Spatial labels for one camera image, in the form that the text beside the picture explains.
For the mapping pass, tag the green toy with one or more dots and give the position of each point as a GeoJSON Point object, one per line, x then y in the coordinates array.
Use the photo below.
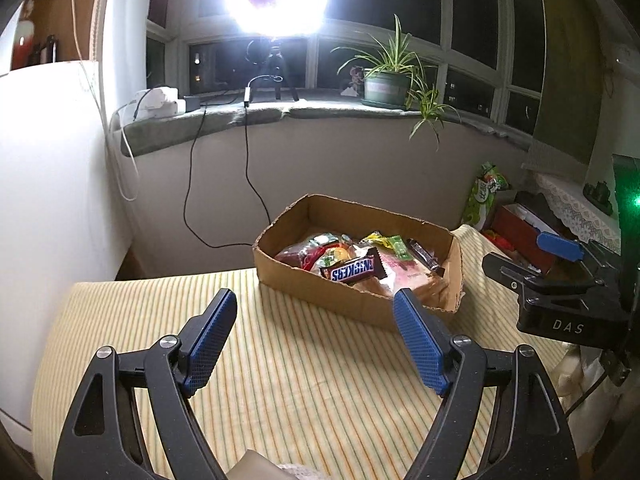
{"type": "Point", "coordinates": [597, 192]}

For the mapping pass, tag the red box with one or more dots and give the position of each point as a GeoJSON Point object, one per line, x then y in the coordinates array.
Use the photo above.
{"type": "Point", "coordinates": [520, 240]}

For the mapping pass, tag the green snack bag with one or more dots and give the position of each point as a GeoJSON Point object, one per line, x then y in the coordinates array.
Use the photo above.
{"type": "Point", "coordinates": [482, 195]}

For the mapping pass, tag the bread slice packet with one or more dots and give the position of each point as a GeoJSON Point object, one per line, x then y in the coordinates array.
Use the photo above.
{"type": "Point", "coordinates": [410, 280]}

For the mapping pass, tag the olive curtain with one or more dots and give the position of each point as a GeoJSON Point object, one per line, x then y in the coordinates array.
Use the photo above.
{"type": "Point", "coordinates": [565, 60]}

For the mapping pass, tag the yellow green candy wrapper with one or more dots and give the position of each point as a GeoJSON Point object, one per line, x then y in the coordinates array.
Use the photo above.
{"type": "Point", "coordinates": [340, 252]}

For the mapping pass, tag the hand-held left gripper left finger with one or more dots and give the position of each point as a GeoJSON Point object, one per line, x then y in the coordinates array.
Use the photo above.
{"type": "Point", "coordinates": [212, 345]}

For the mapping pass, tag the small figurine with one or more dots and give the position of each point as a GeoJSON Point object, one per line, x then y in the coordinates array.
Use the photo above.
{"type": "Point", "coordinates": [354, 80]}

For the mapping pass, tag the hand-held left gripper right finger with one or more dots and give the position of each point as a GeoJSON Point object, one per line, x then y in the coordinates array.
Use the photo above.
{"type": "Point", "coordinates": [420, 347]}

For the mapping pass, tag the black power adapter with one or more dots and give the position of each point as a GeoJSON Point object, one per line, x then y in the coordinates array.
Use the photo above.
{"type": "Point", "coordinates": [192, 102]}

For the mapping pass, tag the brown chocolate bar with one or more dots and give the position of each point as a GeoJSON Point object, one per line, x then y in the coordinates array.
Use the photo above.
{"type": "Point", "coordinates": [352, 270]}
{"type": "Point", "coordinates": [425, 255]}

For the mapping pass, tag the white power adapter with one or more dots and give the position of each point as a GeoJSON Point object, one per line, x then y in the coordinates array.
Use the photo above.
{"type": "Point", "coordinates": [160, 97]}

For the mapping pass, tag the grey windowsill cover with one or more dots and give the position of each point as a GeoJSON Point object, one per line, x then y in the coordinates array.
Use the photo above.
{"type": "Point", "coordinates": [325, 108]}

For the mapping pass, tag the white cabinet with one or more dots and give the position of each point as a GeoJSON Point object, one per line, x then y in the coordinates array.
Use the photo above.
{"type": "Point", "coordinates": [50, 185]}

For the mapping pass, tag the chocolate cake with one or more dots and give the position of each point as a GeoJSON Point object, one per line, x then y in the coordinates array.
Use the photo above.
{"type": "Point", "coordinates": [295, 256]}

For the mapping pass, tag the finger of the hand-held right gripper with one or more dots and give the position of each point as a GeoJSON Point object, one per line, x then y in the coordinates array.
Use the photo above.
{"type": "Point", "coordinates": [557, 246]}
{"type": "Point", "coordinates": [515, 272]}

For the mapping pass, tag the striped tablecloth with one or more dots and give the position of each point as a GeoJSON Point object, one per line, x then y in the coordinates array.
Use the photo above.
{"type": "Point", "coordinates": [300, 385]}

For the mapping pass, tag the small red blue candy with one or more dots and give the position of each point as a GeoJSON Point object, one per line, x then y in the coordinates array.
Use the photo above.
{"type": "Point", "coordinates": [324, 240]}

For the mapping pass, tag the potted spider plant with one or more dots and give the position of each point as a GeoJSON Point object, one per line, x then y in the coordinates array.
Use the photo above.
{"type": "Point", "coordinates": [385, 87]}

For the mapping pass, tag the brown wooden panel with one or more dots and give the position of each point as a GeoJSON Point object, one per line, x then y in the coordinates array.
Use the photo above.
{"type": "Point", "coordinates": [60, 0]}

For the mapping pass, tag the white lace cloth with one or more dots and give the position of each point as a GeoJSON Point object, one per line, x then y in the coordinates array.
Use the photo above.
{"type": "Point", "coordinates": [575, 200]}

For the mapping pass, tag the white fuzzy cloth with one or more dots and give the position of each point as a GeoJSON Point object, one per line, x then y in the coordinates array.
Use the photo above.
{"type": "Point", "coordinates": [580, 380]}

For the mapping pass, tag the black tripod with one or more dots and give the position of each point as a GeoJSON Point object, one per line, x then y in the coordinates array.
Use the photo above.
{"type": "Point", "coordinates": [275, 62]}

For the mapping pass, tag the cardboard box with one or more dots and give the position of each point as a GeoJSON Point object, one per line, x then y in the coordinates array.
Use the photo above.
{"type": "Point", "coordinates": [320, 292]}

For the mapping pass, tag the white window frame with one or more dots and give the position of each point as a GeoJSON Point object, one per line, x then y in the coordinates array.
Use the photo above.
{"type": "Point", "coordinates": [505, 35]}

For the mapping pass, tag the dark bottle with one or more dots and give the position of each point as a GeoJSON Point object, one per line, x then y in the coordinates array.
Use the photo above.
{"type": "Point", "coordinates": [50, 50]}

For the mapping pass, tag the green candy packet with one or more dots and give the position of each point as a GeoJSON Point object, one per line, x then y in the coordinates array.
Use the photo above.
{"type": "Point", "coordinates": [398, 246]}

